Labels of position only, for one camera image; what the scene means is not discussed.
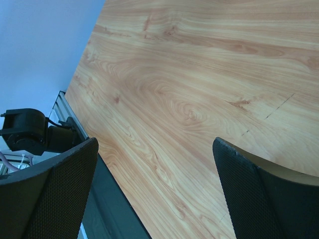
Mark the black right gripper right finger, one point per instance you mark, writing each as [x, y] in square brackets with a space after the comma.
[266, 200]

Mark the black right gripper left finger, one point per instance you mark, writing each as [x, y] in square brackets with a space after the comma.
[48, 199]

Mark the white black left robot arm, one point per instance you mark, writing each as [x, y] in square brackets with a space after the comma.
[30, 130]

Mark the aluminium front frame rail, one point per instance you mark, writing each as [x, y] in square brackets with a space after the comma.
[61, 111]

